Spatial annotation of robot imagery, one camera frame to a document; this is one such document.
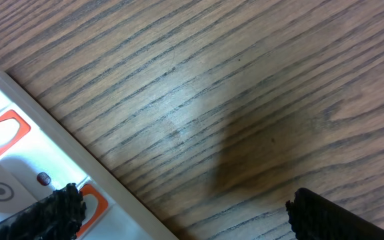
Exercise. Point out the white USB charger plug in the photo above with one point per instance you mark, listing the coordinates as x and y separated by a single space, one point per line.
13 195

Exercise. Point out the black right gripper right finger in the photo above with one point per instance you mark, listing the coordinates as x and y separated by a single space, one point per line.
313 217

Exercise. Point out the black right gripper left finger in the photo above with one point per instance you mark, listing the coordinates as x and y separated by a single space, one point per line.
56 217

